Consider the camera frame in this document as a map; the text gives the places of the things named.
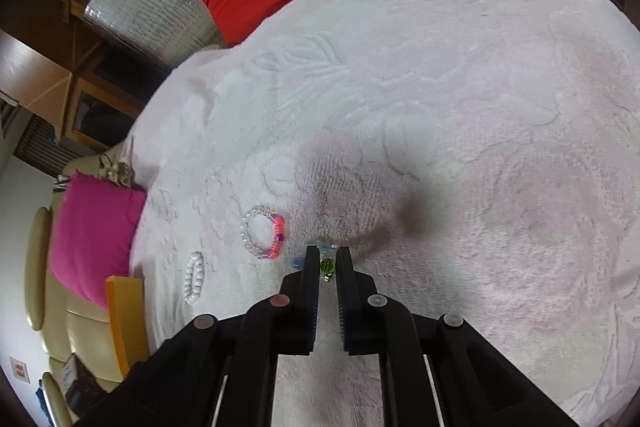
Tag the white embossed towel blanket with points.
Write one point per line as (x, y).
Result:
(450, 82)

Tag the beige leather sofa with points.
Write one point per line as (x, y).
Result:
(85, 332)

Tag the magenta pillow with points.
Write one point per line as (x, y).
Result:
(90, 232)

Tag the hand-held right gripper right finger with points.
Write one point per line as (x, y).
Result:
(345, 307)

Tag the tall wooden cabinet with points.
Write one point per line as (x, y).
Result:
(35, 72)

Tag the small framed picture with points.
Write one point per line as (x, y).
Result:
(20, 369)

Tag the dark bag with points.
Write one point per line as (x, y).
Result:
(75, 387)

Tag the low wooden glass-door cabinet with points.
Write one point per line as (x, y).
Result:
(80, 107)

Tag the zebra striped cloth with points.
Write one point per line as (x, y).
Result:
(62, 184)

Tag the dark slatted door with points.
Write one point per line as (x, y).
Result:
(45, 147)

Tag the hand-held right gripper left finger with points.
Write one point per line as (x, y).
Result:
(311, 302)

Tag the small patterned cloth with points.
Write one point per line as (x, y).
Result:
(120, 174)

